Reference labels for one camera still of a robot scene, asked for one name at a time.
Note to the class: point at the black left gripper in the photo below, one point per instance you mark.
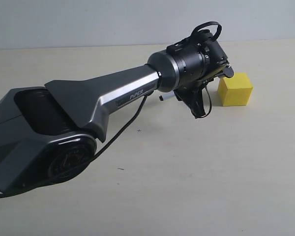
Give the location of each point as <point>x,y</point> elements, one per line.
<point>192,96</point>

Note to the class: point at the yellow foam cube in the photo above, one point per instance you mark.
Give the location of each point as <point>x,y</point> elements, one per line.
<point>235,91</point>

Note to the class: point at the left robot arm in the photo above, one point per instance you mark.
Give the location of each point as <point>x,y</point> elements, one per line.
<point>48,134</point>

